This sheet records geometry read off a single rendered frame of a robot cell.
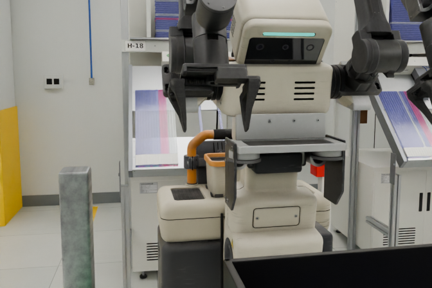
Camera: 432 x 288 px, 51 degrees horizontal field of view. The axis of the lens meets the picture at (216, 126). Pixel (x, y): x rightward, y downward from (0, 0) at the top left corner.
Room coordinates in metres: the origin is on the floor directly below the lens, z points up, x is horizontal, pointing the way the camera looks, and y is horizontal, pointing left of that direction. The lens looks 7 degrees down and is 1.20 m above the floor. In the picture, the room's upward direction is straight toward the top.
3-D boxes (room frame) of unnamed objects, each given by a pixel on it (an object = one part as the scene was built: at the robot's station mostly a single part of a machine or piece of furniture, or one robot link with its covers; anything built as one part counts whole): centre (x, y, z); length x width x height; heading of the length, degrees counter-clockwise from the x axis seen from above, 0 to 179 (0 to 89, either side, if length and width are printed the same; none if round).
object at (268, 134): (1.06, -0.16, 0.99); 0.28 x 0.16 x 0.22; 100
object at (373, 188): (3.09, -1.25, 0.31); 0.70 x 0.65 x 0.62; 99
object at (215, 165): (1.46, -0.08, 0.87); 0.23 x 0.15 x 0.11; 100
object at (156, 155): (2.68, 0.14, 0.66); 1.01 x 0.73 x 1.31; 9
